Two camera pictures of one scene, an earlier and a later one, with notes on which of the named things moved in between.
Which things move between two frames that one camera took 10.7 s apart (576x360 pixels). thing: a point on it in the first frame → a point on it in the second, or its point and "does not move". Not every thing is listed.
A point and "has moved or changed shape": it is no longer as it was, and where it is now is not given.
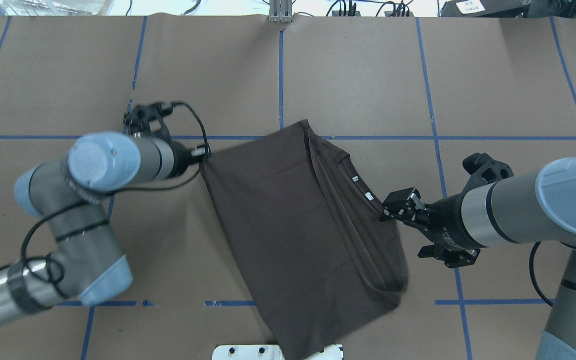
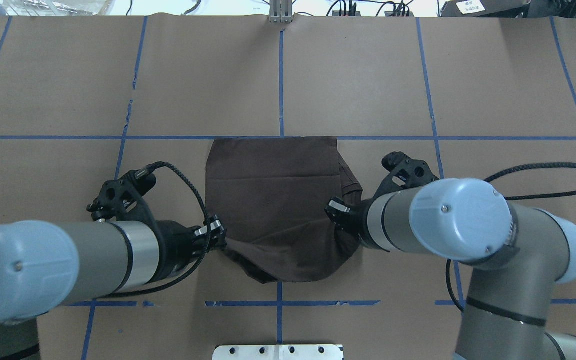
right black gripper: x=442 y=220 → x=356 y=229
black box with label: x=484 y=8 does not move
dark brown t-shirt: x=307 y=235 has moved or changed shape
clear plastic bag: x=55 y=7 does not move
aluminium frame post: x=280 y=11 does not move
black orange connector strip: x=399 y=9 does not move
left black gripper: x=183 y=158 → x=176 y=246
